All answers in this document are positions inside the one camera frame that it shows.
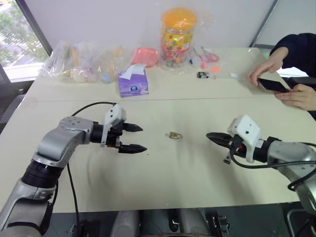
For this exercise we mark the grey rounded robot leg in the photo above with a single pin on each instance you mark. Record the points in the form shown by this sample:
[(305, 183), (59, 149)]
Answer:
[(191, 222), (127, 223)]

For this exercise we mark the black smartphone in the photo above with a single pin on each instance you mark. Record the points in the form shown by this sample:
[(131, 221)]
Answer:
[(272, 85)]

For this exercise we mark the dark grey chair armrest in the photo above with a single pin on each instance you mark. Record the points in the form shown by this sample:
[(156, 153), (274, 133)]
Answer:
[(303, 81)]

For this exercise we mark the grey metal wall strip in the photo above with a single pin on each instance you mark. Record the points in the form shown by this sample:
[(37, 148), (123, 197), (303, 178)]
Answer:
[(266, 22)]

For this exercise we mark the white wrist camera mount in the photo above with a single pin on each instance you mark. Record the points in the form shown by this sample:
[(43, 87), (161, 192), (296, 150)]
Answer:
[(245, 128), (116, 113)]

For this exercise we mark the salmon pink plastic container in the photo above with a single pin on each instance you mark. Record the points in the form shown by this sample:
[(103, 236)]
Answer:
[(145, 56)]

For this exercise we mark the purple tissue box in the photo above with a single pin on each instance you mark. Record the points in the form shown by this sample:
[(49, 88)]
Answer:
[(133, 85)]

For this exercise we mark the dark navy right sleeve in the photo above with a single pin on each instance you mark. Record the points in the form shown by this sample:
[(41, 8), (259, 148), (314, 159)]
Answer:
[(301, 51)]

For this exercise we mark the pink scissors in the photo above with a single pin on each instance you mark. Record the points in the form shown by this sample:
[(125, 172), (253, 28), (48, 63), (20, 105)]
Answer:
[(209, 57)]

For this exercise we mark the small orange plastic piece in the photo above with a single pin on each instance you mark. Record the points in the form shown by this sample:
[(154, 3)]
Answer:
[(215, 69)]

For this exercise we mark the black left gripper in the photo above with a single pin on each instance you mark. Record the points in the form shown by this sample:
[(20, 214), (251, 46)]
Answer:
[(114, 138)]

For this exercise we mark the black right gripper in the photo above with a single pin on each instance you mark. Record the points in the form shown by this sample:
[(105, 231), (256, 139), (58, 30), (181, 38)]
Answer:
[(237, 145)]

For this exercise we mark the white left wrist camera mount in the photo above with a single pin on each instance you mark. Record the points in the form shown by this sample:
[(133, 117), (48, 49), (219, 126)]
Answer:
[(116, 113)]

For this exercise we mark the clear plastic bag of toys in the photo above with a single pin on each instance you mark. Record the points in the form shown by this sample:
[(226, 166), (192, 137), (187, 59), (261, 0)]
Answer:
[(76, 64)]

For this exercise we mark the person's right hand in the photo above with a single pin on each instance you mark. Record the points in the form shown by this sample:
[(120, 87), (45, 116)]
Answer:
[(269, 65)]

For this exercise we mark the small black silver device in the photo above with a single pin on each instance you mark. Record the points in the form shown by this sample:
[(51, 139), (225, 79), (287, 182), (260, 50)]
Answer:
[(202, 74)]

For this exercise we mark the small blue pen cap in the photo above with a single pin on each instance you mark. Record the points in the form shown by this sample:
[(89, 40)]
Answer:
[(191, 61)]

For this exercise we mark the small brass padlock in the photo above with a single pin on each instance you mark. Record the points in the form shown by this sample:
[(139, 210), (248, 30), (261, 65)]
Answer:
[(176, 136)]

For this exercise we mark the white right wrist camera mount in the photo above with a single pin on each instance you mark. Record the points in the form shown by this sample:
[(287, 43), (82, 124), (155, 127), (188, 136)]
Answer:
[(245, 128)]

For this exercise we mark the dark grey office chair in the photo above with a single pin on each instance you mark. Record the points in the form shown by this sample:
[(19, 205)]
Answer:
[(11, 108)]

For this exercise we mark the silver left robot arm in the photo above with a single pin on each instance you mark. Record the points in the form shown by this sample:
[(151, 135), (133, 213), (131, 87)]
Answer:
[(56, 140)]

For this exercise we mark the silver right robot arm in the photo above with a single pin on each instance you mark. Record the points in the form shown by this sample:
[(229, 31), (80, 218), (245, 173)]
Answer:
[(291, 153)]

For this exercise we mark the person's left hand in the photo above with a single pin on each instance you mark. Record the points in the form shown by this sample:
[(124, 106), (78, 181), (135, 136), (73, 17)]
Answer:
[(301, 97)]

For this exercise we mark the candy jar with orange lid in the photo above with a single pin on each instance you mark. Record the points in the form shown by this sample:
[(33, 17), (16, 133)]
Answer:
[(177, 37)]

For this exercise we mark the small pink plastic piece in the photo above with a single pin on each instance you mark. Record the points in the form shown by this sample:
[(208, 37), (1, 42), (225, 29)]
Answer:
[(203, 65)]

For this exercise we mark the dark window frame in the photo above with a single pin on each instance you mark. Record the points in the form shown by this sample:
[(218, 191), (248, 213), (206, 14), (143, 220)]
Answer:
[(34, 27)]

